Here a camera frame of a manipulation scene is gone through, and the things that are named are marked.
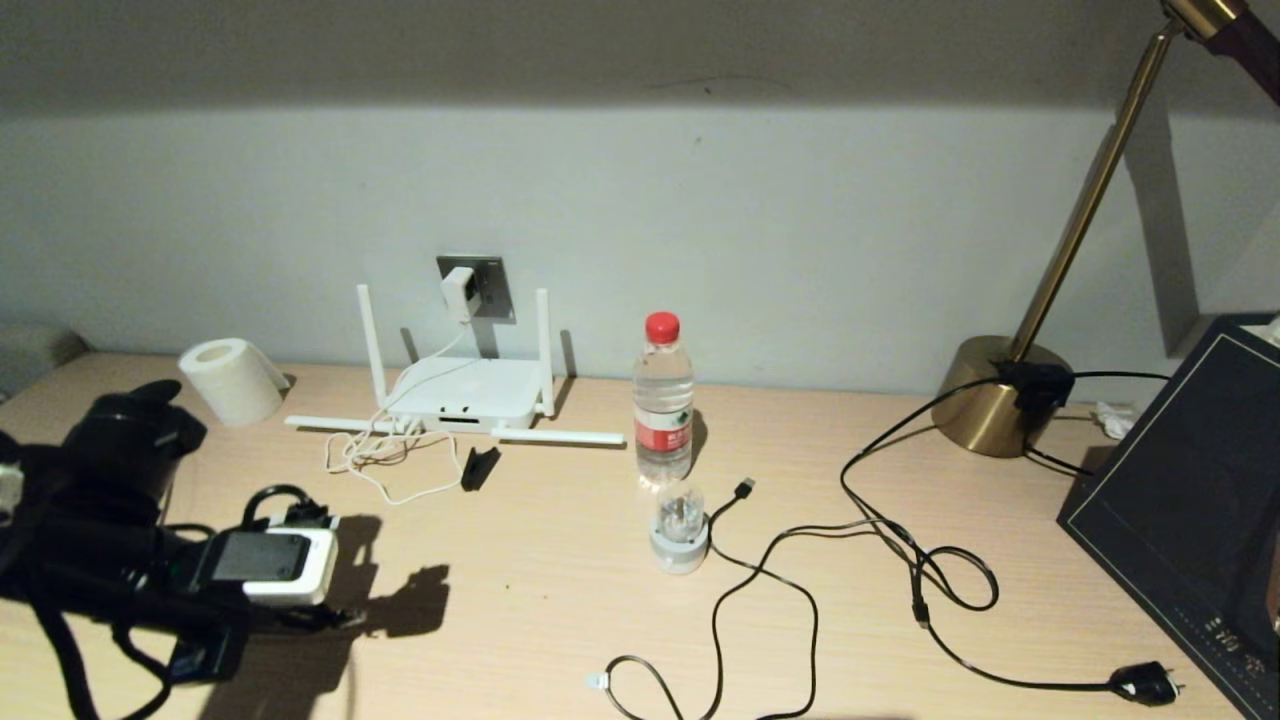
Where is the white power adapter with cord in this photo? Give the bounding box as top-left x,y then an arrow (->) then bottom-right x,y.
323,320 -> 473,507

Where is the white router with antennas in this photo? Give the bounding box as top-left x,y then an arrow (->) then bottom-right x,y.
286,285 -> 627,447

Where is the small black stand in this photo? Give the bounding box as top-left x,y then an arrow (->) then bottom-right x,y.
461,446 -> 502,493

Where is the white toilet paper roll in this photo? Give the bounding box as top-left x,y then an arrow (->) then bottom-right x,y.
178,338 -> 293,429

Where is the small white clear humidifier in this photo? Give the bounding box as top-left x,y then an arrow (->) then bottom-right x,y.
650,480 -> 712,576

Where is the water bottle red cap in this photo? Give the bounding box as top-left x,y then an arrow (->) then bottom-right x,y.
632,312 -> 697,488

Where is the brass desk lamp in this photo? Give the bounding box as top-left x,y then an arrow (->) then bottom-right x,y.
932,0 -> 1280,459

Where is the crumpled white tissue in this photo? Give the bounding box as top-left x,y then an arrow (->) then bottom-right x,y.
1092,400 -> 1137,442

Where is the black box with gold trim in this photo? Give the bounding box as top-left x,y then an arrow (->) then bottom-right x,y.
1057,315 -> 1280,720

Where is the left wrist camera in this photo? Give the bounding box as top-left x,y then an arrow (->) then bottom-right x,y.
195,515 -> 341,608

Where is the black left camera cable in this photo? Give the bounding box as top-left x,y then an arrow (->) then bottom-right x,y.
243,484 -> 333,532

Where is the black USB cable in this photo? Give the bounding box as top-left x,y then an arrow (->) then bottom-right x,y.
705,478 -> 936,720
585,655 -> 691,720

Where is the grey wall socket plate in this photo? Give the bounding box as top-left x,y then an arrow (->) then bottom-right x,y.
437,256 -> 517,325

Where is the black adapter plug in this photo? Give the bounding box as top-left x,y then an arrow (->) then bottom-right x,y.
995,362 -> 1079,413

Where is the black lamp power cord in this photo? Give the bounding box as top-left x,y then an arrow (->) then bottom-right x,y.
840,372 -> 1187,709

